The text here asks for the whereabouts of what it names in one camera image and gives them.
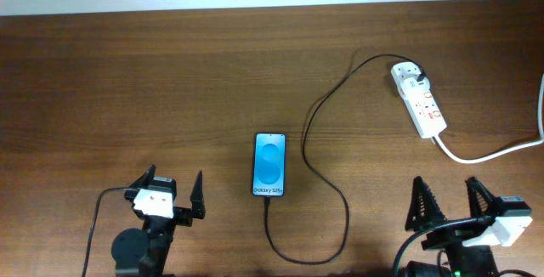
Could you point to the blue Galaxy smartphone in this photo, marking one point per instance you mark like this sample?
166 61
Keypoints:
269 165

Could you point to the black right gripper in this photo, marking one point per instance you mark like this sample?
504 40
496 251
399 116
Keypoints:
433 214

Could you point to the white power strip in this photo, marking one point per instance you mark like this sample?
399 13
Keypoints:
422 108

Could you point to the white USB charger plug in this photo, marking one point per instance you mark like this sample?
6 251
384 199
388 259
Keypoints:
412 87

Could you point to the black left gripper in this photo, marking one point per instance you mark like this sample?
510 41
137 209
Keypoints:
184 217

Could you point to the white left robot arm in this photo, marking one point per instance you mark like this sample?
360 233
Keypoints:
143 252

